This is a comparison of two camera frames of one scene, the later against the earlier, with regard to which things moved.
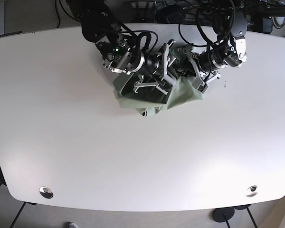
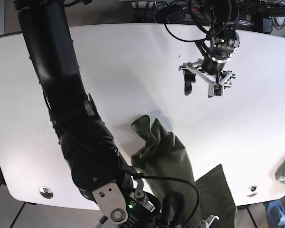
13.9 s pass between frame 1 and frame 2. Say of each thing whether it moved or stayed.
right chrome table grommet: stayed
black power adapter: stayed
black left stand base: stayed
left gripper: moved
